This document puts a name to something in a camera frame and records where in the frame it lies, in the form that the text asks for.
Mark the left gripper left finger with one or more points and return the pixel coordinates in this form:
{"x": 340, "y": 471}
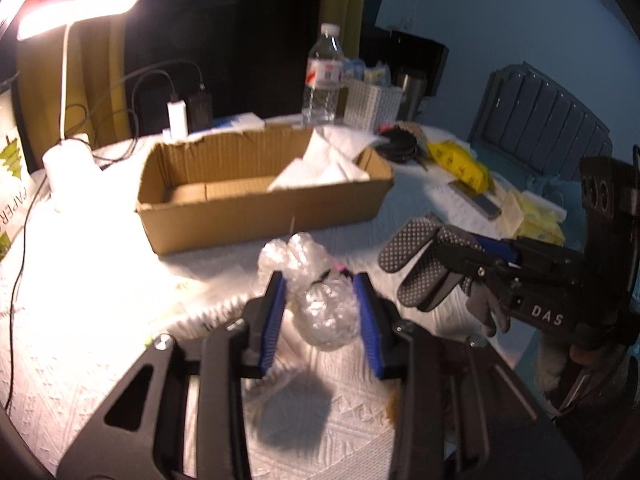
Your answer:
{"x": 137, "y": 432}

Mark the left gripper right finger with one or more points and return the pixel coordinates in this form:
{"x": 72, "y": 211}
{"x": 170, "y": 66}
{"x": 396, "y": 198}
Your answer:
{"x": 462, "y": 413}

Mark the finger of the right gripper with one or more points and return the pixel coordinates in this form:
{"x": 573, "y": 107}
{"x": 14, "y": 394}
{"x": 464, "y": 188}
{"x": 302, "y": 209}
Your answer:
{"x": 499, "y": 249}

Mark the clear bubble wrap bag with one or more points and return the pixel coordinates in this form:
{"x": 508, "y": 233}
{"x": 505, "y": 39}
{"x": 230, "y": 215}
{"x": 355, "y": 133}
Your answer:
{"x": 323, "y": 304}

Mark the dark smartphone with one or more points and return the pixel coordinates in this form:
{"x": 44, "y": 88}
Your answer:
{"x": 479, "y": 201}

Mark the yellow tissue pack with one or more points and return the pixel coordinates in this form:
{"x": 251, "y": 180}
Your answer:
{"x": 521, "y": 218}

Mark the yellow plastic bag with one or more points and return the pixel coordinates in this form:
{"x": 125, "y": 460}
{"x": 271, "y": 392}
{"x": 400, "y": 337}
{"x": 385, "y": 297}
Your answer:
{"x": 461, "y": 163}

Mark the black round zipper case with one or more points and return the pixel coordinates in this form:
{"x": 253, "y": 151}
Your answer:
{"x": 398, "y": 145}

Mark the white tablecloth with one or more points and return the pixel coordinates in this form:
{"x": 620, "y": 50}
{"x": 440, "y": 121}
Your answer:
{"x": 82, "y": 293}

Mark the steel tumbler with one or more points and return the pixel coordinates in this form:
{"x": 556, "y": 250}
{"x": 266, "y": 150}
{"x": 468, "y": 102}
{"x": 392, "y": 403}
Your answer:
{"x": 413, "y": 92}

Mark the white perforated plastic basket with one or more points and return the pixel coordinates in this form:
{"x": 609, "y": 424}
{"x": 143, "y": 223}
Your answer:
{"x": 370, "y": 107}

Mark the black monitor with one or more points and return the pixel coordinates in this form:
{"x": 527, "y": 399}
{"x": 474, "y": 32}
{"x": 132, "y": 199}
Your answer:
{"x": 405, "y": 54}

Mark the clear water bottle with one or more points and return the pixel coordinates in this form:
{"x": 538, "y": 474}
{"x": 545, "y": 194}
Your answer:
{"x": 323, "y": 77}

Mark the brown cardboard box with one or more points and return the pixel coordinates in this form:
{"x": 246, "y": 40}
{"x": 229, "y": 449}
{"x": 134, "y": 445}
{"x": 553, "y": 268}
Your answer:
{"x": 218, "y": 190}

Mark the white paper cup pack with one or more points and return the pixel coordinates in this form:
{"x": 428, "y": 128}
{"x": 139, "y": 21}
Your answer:
{"x": 16, "y": 184}

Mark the yellow curtain right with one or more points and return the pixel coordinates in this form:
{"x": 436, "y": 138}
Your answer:
{"x": 345, "y": 20}

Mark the white charger plug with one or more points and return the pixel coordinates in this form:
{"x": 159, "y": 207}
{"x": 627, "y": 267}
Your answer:
{"x": 178, "y": 125}

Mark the black power adapter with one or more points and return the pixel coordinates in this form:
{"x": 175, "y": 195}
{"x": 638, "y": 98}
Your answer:
{"x": 200, "y": 111}

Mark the white desk lamp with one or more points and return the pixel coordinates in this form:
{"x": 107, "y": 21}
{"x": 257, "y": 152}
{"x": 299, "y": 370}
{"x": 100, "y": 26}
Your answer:
{"x": 64, "y": 62}

